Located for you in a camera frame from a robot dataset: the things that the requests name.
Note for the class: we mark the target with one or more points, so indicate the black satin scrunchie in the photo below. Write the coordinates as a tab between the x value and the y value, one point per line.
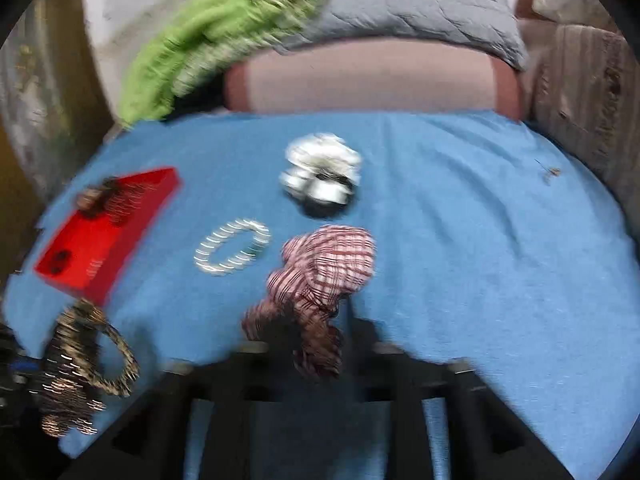
327	192

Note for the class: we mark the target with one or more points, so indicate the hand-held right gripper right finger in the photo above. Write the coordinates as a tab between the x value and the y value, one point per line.
395	385

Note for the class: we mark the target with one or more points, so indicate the pink quilted cushion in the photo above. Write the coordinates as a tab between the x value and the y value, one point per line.
370	80

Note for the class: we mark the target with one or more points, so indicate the red white plaid scrunchie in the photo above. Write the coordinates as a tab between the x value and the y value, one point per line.
325	270

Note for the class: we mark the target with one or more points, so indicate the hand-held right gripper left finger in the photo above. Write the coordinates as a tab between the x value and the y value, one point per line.
240	390

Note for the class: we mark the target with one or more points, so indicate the black sequin hair accessory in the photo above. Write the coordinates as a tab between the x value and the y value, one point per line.
67	375

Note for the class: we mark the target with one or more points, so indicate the red box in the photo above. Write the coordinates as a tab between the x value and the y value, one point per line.
105	240

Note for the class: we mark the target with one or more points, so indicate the small metal brooch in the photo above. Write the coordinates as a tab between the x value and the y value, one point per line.
550	173

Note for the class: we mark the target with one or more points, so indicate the grey quilted pillow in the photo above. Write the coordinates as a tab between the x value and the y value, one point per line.
415	5

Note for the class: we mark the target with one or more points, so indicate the striped floral pillow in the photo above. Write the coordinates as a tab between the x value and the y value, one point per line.
590	100

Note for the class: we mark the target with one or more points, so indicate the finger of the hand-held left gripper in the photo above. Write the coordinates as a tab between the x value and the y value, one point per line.
27	367

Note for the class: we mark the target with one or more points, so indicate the green quilt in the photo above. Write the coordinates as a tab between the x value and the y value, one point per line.
200	45

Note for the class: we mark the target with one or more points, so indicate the blue blanket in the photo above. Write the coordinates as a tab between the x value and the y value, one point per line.
475	260

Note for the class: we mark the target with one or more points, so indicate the white dotted scrunchie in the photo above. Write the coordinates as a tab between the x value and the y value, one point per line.
325	152

